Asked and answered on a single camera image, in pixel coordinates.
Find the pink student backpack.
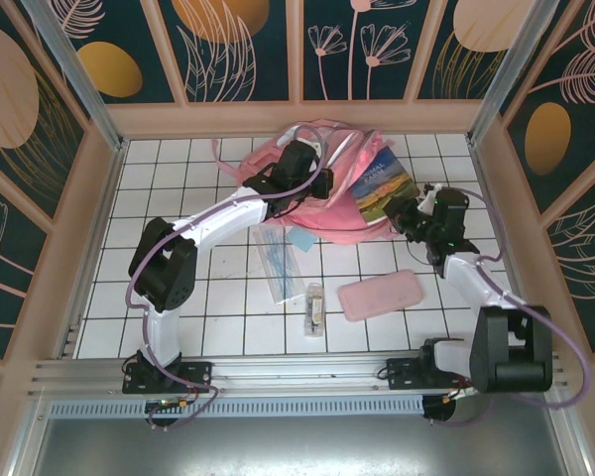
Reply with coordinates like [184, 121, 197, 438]
[211, 117, 403, 245]

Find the landscape cover paperback book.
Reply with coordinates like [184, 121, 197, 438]
[351, 145, 420, 227]

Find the clear bag of blue pens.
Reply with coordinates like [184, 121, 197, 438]
[251, 227, 304, 304]

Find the small clear bag of stationery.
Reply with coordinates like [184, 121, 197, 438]
[301, 282, 327, 339]

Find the light blue sticky note pad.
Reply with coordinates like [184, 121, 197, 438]
[286, 230, 316, 254]

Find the pink pencil case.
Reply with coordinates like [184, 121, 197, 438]
[337, 269, 426, 323]

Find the small wiring connector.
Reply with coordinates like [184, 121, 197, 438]
[145, 396, 192, 414]
[440, 384, 477, 404]

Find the grey metal sheet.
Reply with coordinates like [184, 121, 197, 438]
[9, 391, 594, 476]

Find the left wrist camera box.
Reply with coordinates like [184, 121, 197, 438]
[277, 140, 323, 174]

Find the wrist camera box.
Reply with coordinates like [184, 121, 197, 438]
[422, 181, 471, 223]
[277, 140, 323, 174]

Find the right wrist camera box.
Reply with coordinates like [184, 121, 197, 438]
[422, 181, 471, 223]

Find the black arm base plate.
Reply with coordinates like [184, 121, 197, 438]
[122, 360, 214, 396]
[385, 356, 477, 394]

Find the aluminium frame post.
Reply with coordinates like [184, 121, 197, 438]
[18, 0, 129, 153]
[468, 0, 575, 146]

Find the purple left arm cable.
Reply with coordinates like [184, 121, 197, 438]
[123, 125, 331, 431]

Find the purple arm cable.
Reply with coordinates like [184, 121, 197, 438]
[123, 125, 331, 431]
[425, 187, 593, 427]

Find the aluminium mounting rail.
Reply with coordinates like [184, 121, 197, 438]
[27, 350, 574, 398]

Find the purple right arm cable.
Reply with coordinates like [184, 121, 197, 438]
[425, 187, 593, 427]

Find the slotted grey cable duct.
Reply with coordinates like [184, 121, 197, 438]
[49, 398, 426, 418]

